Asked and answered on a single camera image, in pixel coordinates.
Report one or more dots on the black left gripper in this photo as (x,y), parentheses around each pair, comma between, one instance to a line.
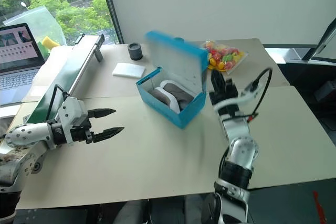
(81,133)

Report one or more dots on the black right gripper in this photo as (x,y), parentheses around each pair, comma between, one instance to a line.
(229,90)

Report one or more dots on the white and grey shoe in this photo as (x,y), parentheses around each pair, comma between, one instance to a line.
(156,94)
(176,95)

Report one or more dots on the blue cardboard box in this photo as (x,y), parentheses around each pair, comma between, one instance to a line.
(170,58)

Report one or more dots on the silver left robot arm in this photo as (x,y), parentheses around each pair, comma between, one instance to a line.
(26,134)

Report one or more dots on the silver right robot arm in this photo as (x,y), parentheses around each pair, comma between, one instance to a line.
(242,150)

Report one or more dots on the green conveyor belt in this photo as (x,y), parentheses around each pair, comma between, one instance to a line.
(68,77)

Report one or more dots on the bag of colourful candies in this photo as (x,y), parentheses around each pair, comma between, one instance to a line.
(225,56)

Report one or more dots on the white foam pad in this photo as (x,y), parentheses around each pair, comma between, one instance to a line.
(128,70)

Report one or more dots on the grey side desk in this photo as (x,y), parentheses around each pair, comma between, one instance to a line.
(288,54)

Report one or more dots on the dark grey cylinder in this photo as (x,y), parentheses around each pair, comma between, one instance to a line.
(135,51)

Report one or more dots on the yellow sponge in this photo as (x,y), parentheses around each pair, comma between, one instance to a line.
(50,43)

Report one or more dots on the grey cloth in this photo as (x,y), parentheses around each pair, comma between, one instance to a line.
(5,127)

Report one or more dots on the black metal stand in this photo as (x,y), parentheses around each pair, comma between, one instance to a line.
(321,41)

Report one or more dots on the silver laptop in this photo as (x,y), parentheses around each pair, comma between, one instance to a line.
(15,56)

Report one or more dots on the green transparent plastic bag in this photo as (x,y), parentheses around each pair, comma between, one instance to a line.
(39,22)

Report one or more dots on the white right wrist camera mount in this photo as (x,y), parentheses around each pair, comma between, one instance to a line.
(236,100)

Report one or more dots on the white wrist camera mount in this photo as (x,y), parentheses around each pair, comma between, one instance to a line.
(236,100)
(73,108)

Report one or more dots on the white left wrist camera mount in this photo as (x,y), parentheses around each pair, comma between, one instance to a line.
(73,108)

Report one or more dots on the black window frame post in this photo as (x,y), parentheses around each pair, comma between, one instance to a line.
(109,6)

